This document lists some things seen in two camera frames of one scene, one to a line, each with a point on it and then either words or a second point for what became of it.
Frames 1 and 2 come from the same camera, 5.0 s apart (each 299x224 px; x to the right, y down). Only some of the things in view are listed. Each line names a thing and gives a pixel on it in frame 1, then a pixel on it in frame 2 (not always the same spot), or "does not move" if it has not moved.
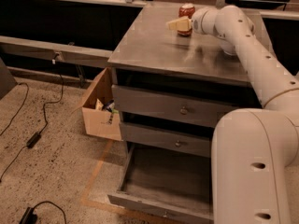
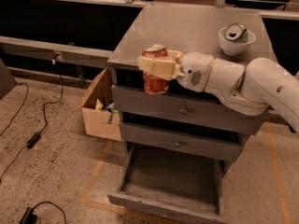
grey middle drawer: x=166 y=139 does not move
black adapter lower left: x=29 y=217 does not move
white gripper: x=199 y=22 to x=195 y=69
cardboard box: x=101 y=123 does not move
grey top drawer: x=176 y=106 does not move
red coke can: x=187 y=9 to x=154 y=85
